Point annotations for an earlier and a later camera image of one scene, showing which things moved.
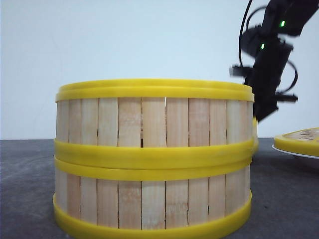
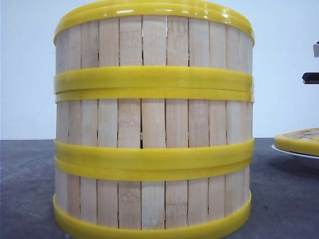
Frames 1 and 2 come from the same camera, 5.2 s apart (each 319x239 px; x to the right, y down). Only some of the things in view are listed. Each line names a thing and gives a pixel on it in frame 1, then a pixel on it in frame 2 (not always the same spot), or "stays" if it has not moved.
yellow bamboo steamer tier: [255, 145] to [154, 46]
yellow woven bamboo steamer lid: [304, 141] stays
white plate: [313, 157] stays
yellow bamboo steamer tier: [121, 198] stays
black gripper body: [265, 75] to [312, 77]
